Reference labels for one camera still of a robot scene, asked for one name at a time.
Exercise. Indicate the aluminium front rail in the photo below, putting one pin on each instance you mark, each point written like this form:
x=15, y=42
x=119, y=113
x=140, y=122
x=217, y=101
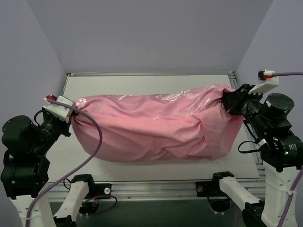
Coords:
x=155, y=191

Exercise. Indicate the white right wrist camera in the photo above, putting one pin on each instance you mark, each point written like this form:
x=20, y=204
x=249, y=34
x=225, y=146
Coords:
x=267, y=81

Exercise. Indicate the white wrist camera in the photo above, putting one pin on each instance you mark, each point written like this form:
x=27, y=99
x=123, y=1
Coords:
x=59, y=111
x=267, y=81

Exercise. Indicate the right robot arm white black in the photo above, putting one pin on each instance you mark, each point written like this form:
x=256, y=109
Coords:
x=281, y=153

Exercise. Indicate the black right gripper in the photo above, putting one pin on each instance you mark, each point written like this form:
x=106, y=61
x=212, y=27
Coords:
x=235, y=102

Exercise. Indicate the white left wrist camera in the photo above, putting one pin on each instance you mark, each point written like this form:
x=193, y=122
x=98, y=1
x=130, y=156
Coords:
x=59, y=111

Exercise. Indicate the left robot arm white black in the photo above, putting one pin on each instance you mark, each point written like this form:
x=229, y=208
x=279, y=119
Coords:
x=25, y=172

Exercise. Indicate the pink floral pillowcase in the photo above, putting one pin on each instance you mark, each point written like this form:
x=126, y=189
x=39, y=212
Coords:
x=189, y=125

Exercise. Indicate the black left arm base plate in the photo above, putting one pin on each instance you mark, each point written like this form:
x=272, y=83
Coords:
x=95, y=189

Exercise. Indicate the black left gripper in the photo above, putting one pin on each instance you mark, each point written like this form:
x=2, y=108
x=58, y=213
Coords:
x=60, y=127

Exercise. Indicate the aluminium back rail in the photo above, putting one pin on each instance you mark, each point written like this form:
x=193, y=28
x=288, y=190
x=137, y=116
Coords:
x=88, y=74

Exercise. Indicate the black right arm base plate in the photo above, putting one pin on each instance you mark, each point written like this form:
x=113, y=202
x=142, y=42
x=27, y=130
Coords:
x=211, y=188

